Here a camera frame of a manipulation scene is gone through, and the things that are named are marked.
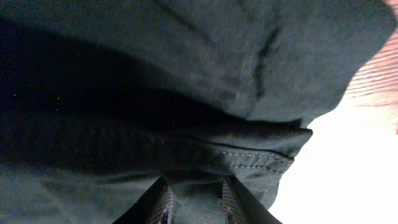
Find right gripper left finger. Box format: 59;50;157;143
113;177;174;224

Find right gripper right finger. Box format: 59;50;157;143
222;176;282;224

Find dark green shorts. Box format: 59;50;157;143
1;0;397;223

